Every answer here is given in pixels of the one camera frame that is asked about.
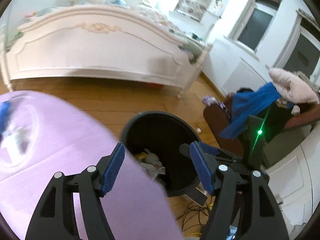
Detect white radiator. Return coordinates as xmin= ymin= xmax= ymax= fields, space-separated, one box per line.
xmin=222 ymin=60 xmax=266 ymax=94

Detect white bed frame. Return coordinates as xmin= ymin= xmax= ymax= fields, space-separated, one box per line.
xmin=1 ymin=0 xmax=212 ymax=93

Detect dark armchair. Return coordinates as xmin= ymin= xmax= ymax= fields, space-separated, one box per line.
xmin=203 ymin=88 xmax=319 ymax=167

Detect blue cloth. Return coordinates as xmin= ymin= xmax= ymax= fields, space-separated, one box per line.
xmin=219 ymin=82 xmax=280 ymax=140

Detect floor cables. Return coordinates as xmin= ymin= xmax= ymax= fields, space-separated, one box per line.
xmin=179 ymin=197 xmax=216 ymax=238

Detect pink pillow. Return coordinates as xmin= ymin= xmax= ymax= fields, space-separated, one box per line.
xmin=268 ymin=68 xmax=319 ymax=104

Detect black trash bin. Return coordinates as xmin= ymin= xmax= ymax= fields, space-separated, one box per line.
xmin=120 ymin=111 xmax=201 ymax=197

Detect blue plastic wrapper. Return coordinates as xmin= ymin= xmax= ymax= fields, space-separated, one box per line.
xmin=0 ymin=101 xmax=11 ymax=134

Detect purple tablecloth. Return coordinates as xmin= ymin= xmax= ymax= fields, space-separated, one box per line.
xmin=1 ymin=90 xmax=183 ymax=239

